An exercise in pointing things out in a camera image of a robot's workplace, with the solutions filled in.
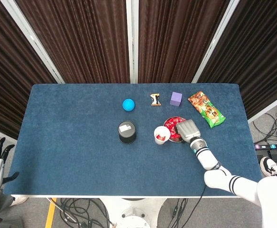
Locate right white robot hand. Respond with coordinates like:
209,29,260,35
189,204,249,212
175,119,202,144

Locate red candies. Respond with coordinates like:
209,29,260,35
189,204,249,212
156,117,185,141

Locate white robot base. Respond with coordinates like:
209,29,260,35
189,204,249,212
102,198,167,228

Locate white paper cup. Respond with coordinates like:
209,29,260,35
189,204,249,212
153,125,171,145

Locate round steel plate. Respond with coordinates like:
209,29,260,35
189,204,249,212
163,116,188,143

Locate green orange snack bag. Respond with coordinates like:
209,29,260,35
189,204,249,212
187,91,226,129

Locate purple cube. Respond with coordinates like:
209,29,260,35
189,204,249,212
169,91,183,106

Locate plain white shoe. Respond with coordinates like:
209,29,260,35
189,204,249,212
10,196,29,206

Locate black mesh pen holder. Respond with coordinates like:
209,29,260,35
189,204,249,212
118,121,138,144

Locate blue ball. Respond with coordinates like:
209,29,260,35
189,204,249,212
122,98,136,112

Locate white black sneaker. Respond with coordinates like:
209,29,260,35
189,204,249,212
260,156,277,178

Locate blue table cloth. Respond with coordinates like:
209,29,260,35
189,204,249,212
3,83,264,197

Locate black foot pedals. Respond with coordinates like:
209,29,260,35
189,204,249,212
256,149,277,163

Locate brown curtain partition panel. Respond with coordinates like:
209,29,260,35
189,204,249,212
0,0,139,84
126,0,241,84
192,0,277,123
0,0,65,140

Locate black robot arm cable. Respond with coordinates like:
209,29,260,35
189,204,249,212
169,185,207,228

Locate white table frame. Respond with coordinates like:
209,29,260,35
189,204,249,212
10,194,241,199

